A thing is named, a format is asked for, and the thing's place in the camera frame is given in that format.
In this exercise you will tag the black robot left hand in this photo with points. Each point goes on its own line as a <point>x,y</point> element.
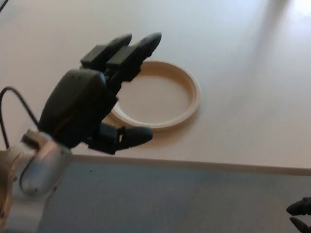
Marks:
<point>73,104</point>

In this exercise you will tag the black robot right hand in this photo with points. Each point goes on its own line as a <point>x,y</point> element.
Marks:
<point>302,206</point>

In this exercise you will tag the beige round paper plate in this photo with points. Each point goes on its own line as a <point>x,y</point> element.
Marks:
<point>158,102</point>

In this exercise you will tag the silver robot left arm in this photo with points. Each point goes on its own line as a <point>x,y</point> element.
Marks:
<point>36,174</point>

